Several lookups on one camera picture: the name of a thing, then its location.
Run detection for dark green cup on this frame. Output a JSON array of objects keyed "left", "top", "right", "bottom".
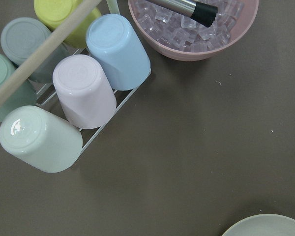
[{"left": 0, "top": 54, "right": 37, "bottom": 122}]

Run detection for light blue cup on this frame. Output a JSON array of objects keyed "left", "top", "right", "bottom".
[{"left": 86, "top": 14, "right": 151, "bottom": 91}]

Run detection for steel black-tipped muddler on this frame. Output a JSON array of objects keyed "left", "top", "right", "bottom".
[{"left": 149, "top": 0, "right": 218, "bottom": 28}]

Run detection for grey-blue cup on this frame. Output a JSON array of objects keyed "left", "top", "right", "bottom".
[{"left": 0, "top": 17, "right": 70, "bottom": 84}]

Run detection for beige round plate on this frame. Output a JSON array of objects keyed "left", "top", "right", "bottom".
[{"left": 223, "top": 214, "right": 295, "bottom": 236}]

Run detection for pale mint cup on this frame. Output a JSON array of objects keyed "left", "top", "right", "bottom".
[{"left": 0, "top": 106, "right": 83, "bottom": 173}]

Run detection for lilac cup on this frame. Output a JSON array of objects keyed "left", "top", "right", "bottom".
[{"left": 53, "top": 55, "right": 117, "bottom": 129}]

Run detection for yellow-green cup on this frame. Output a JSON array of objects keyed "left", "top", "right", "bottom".
[{"left": 33, "top": 0, "right": 101, "bottom": 48}]

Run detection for white wire cup rack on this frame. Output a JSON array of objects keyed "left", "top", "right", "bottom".
[{"left": 0, "top": 0, "right": 152, "bottom": 155}]

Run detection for pink ice bowl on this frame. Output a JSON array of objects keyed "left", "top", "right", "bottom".
[{"left": 128, "top": 0, "right": 259, "bottom": 61}]

